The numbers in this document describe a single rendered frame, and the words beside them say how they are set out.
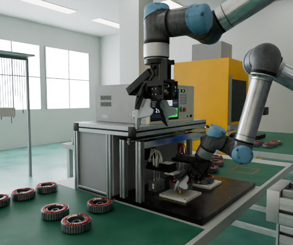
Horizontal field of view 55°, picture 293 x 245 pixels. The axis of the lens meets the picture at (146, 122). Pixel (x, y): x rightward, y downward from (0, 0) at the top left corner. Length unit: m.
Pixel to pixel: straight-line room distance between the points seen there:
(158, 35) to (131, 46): 4.79
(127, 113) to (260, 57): 0.69
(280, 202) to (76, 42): 8.65
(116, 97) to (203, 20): 0.85
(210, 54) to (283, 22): 1.97
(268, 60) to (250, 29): 5.86
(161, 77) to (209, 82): 4.38
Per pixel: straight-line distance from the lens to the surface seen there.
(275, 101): 6.68
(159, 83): 0.79
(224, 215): 1.31
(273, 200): 0.86
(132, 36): 5.63
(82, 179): 1.59
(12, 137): 7.98
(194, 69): 5.32
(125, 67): 5.65
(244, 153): 1.14
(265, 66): 1.16
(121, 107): 1.49
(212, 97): 5.12
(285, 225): 0.88
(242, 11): 0.88
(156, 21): 0.82
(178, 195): 1.40
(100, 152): 1.45
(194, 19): 0.77
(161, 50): 0.81
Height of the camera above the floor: 1.23
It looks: 4 degrees down
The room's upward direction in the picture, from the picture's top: straight up
